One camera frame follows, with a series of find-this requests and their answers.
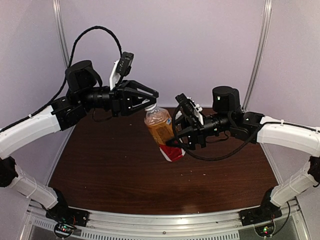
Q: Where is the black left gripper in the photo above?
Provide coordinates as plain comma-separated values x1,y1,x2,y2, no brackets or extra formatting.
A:
78,78,159,117

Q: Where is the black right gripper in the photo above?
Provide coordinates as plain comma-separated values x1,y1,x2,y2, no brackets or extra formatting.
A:
162,112,233,150

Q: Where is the large gold label drink bottle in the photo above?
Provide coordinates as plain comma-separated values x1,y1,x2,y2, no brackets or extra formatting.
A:
144,103,185,162

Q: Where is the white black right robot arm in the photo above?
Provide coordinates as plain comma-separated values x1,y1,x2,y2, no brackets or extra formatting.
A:
165,86,320,221

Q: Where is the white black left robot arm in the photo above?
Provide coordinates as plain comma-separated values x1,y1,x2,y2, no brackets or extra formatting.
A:
0,58,159,222

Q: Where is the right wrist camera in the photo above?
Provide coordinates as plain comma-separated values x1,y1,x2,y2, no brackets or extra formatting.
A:
175,93,205,126

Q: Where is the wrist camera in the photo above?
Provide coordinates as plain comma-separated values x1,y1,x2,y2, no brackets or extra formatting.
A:
116,52,134,77
175,93,205,126

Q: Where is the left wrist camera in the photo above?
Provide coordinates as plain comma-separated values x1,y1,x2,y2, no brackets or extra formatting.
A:
116,52,134,77

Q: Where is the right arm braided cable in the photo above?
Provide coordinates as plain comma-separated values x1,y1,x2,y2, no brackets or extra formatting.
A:
171,102,320,161

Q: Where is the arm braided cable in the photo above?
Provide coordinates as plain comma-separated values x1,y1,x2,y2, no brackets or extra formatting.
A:
0,25,125,131
171,102,320,161

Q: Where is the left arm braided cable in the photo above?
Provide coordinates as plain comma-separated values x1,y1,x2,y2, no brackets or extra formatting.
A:
0,25,125,131

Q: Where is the right aluminium frame post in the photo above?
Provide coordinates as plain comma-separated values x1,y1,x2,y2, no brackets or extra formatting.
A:
242,0,273,111

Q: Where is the aluminium frame post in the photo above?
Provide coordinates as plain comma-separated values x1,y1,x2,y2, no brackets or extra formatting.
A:
52,0,70,68
242,0,273,111

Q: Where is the front aluminium frame rail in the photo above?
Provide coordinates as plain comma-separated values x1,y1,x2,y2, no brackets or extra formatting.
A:
18,199,311,240

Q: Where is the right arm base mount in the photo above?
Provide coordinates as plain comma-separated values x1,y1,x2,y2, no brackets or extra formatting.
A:
239,188,291,239

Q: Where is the left aluminium frame post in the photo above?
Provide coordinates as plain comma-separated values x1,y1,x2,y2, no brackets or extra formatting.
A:
52,0,70,68

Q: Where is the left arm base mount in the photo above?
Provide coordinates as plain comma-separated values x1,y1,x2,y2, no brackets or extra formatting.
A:
42,188,89,240

